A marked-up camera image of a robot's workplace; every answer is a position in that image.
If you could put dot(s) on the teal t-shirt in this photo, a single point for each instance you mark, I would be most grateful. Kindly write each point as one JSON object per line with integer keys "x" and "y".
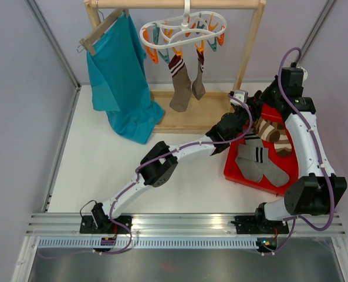
{"x": 118, "y": 81}

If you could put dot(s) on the beige sock maroon striped cuff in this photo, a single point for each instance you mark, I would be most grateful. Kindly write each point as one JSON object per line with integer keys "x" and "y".
{"x": 198, "y": 88}

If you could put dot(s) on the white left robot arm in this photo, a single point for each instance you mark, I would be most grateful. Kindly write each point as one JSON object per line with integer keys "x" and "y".
{"x": 160, "y": 162}

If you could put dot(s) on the orange clothespin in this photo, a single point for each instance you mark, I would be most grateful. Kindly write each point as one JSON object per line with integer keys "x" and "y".
{"x": 178, "y": 52}
{"x": 220, "y": 39}
{"x": 152, "y": 53}
{"x": 200, "y": 48}

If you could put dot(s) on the teal clothespin front right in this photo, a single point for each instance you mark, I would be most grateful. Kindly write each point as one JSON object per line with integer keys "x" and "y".
{"x": 213, "y": 45}

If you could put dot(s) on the teal clothespin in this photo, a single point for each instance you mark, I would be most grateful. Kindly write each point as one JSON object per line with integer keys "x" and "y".
{"x": 213, "y": 45}
{"x": 165, "y": 56}

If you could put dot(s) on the wooden clothes rack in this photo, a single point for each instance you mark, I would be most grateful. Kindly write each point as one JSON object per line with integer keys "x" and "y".
{"x": 200, "y": 114}

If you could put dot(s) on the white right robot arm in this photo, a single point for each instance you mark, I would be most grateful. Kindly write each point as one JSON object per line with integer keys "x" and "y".
{"x": 317, "y": 191}

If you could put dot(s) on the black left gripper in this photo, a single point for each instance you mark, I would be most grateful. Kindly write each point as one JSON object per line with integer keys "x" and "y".
{"x": 256, "y": 108}

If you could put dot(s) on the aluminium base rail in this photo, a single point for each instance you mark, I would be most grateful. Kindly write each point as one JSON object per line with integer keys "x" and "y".
{"x": 167, "y": 225}

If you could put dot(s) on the white clip hanger frame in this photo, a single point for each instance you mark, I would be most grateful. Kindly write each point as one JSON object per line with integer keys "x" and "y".
{"x": 189, "y": 28}

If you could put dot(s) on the brown striped sock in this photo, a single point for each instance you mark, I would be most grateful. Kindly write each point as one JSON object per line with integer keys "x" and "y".
{"x": 275, "y": 133}

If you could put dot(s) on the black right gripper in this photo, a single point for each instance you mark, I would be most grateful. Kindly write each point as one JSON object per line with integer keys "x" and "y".
{"x": 266, "y": 97}

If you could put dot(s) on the wooden clothes hanger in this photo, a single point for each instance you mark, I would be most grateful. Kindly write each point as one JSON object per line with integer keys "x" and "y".
{"x": 88, "y": 42}

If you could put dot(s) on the teal clothespin front left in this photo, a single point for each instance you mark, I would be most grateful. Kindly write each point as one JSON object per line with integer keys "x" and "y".
{"x": 165, "y": 56}

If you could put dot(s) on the red plastic tray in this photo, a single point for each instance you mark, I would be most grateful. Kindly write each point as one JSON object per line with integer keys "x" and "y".
{"x": 287, "y": 164}

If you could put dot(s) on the grey sock black stripes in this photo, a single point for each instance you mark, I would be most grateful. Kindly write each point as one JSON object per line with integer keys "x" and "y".
{"x": 254, "y": 150}

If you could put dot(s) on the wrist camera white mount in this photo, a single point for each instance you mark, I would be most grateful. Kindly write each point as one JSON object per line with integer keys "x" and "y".
{"x": 238, "y": 96}
{"x": 305, "y": 73}

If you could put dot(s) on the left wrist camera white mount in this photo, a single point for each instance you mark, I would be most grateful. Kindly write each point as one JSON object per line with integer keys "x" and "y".
{"x": 238, "y": 96}

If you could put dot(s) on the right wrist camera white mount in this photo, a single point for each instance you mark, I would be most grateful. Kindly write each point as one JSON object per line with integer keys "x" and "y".
{"x": 305, "y": 73}

